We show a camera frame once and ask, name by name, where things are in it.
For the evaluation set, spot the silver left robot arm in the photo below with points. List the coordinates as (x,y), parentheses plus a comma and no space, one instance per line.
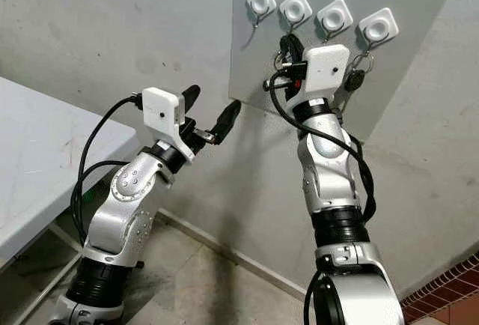
(123,213)

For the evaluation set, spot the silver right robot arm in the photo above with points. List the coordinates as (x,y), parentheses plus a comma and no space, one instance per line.
(325,168)

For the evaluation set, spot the white plastic folding table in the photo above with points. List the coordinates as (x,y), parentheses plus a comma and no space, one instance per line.
(52,160)

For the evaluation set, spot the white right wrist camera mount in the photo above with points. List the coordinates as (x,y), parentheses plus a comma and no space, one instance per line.
(325,70)

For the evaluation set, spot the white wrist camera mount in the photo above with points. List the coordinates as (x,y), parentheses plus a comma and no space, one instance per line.
(325,70)
(161,111)

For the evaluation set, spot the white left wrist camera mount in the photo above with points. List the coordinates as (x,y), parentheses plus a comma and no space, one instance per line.
(161,111)

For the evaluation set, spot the white adhesive wall hook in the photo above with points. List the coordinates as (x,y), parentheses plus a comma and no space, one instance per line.
(261,1)
(334,17)
(296,8)
(379,27)

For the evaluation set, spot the grey wall board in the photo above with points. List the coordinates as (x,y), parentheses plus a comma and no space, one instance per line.
(404,85)

